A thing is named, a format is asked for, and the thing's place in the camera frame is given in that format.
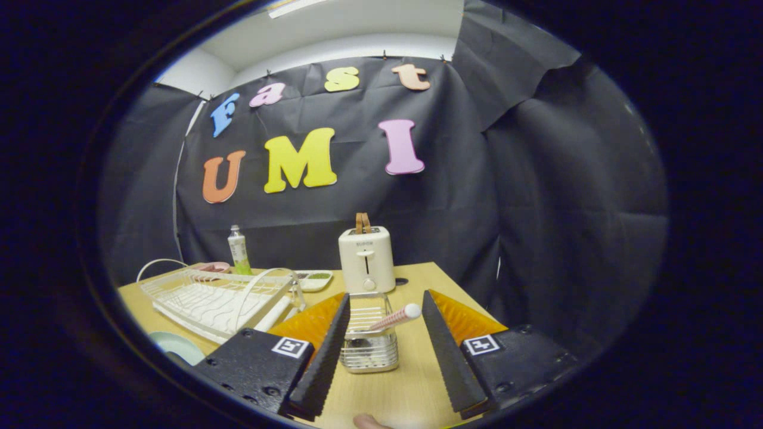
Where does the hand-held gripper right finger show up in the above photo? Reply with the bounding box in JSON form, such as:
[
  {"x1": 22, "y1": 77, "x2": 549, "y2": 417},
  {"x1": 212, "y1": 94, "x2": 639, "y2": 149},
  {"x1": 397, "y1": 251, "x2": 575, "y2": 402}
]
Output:
[{"x1": 422, "y1": 289, "x2": 579, "y2": 421}]

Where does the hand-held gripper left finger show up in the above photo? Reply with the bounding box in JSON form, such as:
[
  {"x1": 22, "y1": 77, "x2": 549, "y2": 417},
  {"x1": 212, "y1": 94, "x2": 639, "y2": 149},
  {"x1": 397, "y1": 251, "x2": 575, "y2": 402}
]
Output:
[{"x1": 191, "y1": 292, "x2": 351, "y2": 422}]

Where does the clear wire basket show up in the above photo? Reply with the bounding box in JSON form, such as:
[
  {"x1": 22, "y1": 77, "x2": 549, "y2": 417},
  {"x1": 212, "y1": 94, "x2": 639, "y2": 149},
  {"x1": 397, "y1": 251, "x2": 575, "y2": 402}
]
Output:
[{"x1": 340, "y1": 292, "x2": 400, "y2": 374}]

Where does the pink handled spoon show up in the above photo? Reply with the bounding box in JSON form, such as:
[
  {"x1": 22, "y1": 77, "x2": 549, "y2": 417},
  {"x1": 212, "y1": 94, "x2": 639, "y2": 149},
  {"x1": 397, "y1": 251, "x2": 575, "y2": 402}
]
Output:
[{"x1": 368, "y1": 303, "x2": 422, "y2": 332}]

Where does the white wire dish rack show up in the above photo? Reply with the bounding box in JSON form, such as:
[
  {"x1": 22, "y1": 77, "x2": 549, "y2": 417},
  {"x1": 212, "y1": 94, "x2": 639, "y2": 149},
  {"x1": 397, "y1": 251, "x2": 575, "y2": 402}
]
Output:
[{"x1": 136, "y1": 258, "x2": 306, "y2": 345}]

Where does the pale green plate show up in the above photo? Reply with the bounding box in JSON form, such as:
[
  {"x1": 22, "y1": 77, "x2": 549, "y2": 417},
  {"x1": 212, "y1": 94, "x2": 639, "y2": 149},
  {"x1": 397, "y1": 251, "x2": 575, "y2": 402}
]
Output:
[{"x1": 149, "y1": 332, "x2": 206, "y2": 366}]

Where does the white tray with food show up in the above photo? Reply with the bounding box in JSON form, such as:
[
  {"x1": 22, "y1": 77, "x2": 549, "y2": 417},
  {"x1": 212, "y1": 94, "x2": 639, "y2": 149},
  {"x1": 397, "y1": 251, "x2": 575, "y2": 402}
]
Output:
[{"x1": 295, "y1": 270, "x2": 334, "y2": 293}]

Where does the cream toaster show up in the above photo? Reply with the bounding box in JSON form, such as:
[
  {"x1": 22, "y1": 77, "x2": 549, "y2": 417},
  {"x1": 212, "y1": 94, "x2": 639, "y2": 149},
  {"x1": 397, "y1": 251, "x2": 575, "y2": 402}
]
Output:
[{"x1": 338, "y1": 226, "x2": 396, "y2": 294}]

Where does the green liquid clear bottle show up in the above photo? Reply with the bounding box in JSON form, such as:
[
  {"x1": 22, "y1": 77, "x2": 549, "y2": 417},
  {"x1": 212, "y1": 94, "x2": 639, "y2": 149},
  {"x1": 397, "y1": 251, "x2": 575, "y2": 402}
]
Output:
[{"x1": 228, "y1": 225, "x2": 252, "y2": 275}]

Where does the black backdrop cloth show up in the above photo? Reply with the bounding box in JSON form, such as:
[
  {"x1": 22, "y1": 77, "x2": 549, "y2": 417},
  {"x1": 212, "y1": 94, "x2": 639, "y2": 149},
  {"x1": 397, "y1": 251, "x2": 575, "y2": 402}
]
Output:
[{"x1": 98, "y1": 0, "x2": 668, "y2": 358}]

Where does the ceiling light panel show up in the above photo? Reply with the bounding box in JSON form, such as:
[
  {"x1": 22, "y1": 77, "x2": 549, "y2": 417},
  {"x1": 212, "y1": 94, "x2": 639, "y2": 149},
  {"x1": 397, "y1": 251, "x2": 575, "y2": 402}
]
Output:
[{"x1": 267, "y1": 0, "x2": 328, "y2": 18}]

